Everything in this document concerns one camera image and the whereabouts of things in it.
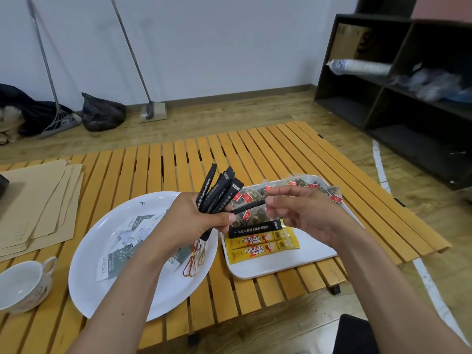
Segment person's left hand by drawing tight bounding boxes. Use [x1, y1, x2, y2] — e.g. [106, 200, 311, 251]
[154, 192, 236, 255]

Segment person's right hand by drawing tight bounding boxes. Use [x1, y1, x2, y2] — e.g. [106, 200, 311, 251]
[265, 186, 364, 247]

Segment bunch of tan rubber bands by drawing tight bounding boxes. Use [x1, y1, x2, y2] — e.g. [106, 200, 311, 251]
[182, 237, 208, 278]

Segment pile of black coffee sticks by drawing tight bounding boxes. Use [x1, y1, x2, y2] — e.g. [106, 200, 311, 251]
[195, 163, 245, 243]

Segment white plastic tray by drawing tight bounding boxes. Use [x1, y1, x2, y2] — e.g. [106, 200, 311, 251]
[220, 175, 366, 281]

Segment row of tea bags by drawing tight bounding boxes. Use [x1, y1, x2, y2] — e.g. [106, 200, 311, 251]
[223, 176, 344, 229]

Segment yellow sachet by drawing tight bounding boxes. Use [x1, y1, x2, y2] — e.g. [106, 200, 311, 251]
[225, 238, 300, 265]

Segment white green sachets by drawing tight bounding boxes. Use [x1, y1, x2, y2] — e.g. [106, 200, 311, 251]
[95, 209, 192, 283]

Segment person's right forearm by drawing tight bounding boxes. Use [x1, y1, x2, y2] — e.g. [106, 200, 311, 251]
[331, 224, 469, 354]

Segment person's left forearm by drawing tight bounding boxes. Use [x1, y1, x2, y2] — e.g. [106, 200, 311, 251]
[68, 237, 177, 354]

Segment person's black trousers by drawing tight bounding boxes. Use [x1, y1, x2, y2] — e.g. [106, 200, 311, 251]
[331, 314, 381, 354]

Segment white round bowl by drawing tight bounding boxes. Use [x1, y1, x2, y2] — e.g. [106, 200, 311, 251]
[68, 191, 219, 323]

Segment white floor tape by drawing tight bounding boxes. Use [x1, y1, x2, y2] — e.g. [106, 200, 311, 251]
[372, 139, 469, 345]

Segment black shelf unit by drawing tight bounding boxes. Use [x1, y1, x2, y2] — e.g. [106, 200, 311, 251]
[314, 0, 472, 191]

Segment small black garbage bag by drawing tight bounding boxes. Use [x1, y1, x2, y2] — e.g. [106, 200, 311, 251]
[81, 92, 127, 132]

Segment stack of brown envelopes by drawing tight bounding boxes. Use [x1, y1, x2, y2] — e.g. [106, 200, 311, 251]
[0, 160, 85, 263]

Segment sleeve of white paper cups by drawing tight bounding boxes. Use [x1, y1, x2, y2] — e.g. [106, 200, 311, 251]
[326, 59, 393, 77]

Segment white teacup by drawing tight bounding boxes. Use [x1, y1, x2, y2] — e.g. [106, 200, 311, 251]
[0, 256, 58, 315]

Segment brown cardboard box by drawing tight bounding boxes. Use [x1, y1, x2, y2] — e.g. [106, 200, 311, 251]
[328, 23, 373, 63]

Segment large black bag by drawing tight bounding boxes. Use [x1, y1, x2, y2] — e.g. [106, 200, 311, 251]
[0, 83, 74, 137]

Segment pink storage bin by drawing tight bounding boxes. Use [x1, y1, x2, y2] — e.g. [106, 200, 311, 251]
[410, 0, 472, 23]

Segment long-handled beige dustpan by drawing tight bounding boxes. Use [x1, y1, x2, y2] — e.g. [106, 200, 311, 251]
[109, 0, 168, 124]

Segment grey long-handled broom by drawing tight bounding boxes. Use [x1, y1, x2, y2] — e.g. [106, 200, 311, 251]
[26, 0, 83, 139]

